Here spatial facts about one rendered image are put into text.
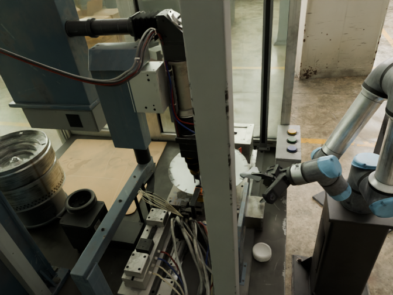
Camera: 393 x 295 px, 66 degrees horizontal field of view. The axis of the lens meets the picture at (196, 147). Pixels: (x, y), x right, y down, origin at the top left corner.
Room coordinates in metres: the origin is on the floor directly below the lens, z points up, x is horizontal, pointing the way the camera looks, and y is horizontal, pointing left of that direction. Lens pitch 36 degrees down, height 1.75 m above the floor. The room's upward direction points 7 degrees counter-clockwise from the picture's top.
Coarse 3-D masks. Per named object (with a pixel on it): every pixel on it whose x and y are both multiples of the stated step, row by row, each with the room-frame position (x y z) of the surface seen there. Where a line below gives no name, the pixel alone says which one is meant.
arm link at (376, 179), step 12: (384, 72) 0.81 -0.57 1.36; (384, 84) 0.78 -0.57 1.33; (384, 144) 0.73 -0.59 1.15; (384, 156) 0.72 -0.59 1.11; (384, 168) 0.71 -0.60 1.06; (372, 180) 0.73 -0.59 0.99; (384, 180) 0.70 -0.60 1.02; (360, 192) 0.79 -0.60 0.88; (372, 192) 0.71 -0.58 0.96; (384, 192) 0.68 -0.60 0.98; (372, 204) 0.69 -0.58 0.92; (384, 204) 0.66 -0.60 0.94; (384, 216) 0.67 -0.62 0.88
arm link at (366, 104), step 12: (372, 72) 0.87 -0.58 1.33; (372, 84) 0.84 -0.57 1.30; (360, 96) 0.87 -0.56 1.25; (372, 96) 0.83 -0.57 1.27; (384, 96) 0.82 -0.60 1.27; (360, 108) 0.84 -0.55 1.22; (372, 108) 0.83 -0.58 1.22; (348, 120) 0.85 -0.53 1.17; (360, 120) 0.83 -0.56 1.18; (336, 132) 0.86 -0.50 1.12; (348, 132) 0.84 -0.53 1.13; (324, 144) 0.89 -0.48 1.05; (336, 144) 0.84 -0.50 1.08; (348, 144) 0.83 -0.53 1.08; (312, 156) 0.90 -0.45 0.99; (336, 156) 0.84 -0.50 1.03
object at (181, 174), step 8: (176, 160) 1.03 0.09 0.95; (184, 160) 1.03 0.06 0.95; (240, 160) 0.98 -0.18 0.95; (168, 168) 0.99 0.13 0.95; (176, 168) 0.98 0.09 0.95; (184, 168) 0.97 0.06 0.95; (240, 168) 0.93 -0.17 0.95; (176, 176) 0.93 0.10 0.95; (184, 176) 0.92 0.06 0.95; (192, 176) 0.92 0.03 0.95; (240, 176) 0.88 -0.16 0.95; (176, 184) 0.88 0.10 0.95; (184, 184) 0.88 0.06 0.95; (192, 184) 0.87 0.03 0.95; (192, 192) 0.83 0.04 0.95
